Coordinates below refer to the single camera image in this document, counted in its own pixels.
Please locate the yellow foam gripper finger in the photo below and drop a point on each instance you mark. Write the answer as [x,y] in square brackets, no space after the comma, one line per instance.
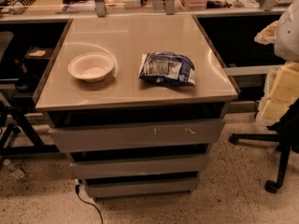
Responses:
[281,90]

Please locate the grey top drawer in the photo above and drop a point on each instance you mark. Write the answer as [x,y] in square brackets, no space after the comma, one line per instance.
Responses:
[136,135]

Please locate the grey drawer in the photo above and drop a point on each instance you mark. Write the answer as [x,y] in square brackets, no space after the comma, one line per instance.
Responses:
[143,166]
[136,135]
[142,187]

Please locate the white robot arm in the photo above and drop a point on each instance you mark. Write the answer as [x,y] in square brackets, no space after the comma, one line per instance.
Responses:
[283,34]

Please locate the grey middle drawer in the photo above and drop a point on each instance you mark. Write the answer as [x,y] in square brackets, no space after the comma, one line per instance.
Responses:
[143,166]

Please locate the grey drawer cabinet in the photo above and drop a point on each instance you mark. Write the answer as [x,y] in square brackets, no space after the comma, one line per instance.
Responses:
[122,98]

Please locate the grey bottom drawer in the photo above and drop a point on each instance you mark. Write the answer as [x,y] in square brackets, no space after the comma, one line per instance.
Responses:
[142,187]

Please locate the black office chair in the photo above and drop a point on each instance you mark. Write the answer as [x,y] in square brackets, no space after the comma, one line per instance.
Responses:
[287,136]

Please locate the blue chip bag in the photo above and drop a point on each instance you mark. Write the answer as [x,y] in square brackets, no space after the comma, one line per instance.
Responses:
[167,69]

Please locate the white paper bowl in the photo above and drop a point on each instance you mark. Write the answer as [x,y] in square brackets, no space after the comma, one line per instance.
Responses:
[91,66]

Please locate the long grey workbench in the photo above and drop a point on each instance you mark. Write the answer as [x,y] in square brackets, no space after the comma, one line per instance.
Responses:
[53,10]

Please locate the clear plastic bottle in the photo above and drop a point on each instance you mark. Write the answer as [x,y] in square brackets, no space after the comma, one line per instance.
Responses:
[14,169]

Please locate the black table frame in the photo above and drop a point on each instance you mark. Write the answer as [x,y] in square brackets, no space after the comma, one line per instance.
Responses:
[22,125]

